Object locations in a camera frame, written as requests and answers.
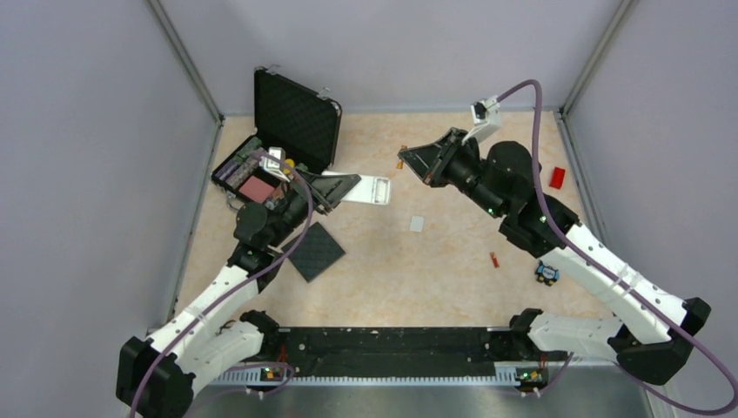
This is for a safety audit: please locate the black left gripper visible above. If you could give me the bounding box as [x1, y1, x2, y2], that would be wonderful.
[267, 165, 361, 247]

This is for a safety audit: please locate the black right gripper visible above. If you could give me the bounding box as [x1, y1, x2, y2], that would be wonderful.
[399, 128, 506, 219]

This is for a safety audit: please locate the white remote control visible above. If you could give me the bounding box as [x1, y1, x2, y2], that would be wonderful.
[341, 174, 392, 206]

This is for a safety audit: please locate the white battery cover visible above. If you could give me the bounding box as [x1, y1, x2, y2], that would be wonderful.
[409, 215, 425, 233]

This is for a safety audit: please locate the red orange battery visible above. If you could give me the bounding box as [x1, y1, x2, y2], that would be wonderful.
[490, 252, 500, 268]

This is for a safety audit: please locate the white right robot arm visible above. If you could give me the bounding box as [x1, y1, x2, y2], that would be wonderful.
[399, 128, 711, 386]

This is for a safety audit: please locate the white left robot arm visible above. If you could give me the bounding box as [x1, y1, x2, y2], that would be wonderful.
[116, 171, 388, 417]

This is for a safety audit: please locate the dark grey studded baseplate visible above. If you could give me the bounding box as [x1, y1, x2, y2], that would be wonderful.
[288, 222, 346, 283]

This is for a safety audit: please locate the pink card deck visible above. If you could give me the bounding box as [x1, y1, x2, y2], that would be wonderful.
[238, 176, 279, 204]

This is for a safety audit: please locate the black poker chip case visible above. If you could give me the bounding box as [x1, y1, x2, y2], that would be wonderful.
[211, 67, 342, 210]

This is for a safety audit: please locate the red toy brick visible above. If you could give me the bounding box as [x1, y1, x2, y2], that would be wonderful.
[549, 166, 567, 190]

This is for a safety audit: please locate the small blue toy car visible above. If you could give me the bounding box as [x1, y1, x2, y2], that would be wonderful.
[535, 260, 560, 287]

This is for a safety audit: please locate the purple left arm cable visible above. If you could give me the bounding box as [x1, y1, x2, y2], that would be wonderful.
[129, 151, 315, 418]

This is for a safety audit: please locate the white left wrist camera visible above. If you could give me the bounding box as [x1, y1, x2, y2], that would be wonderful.
[259, 147, 294, 182]

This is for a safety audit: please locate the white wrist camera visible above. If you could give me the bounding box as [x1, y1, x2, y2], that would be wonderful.
[461, 95, 502, 144]
[259, 147, 294, 182]

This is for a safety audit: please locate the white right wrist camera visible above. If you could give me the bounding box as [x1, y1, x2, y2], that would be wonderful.
[461, 95, 502, 144]

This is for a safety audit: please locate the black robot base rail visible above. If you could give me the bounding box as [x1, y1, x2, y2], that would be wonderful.
[223, 326, 569, 381]

